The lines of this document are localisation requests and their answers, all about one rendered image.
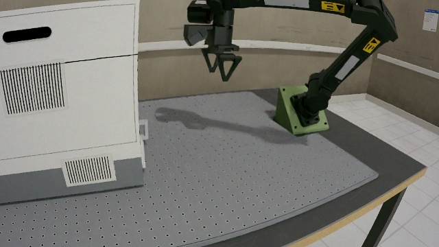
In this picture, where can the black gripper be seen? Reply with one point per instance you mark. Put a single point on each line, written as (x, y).
(220, 57)

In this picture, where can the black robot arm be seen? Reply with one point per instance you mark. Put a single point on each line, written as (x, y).
(380, 29)

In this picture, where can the white imager box with drawer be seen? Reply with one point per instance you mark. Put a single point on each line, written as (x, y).
(69, 113)

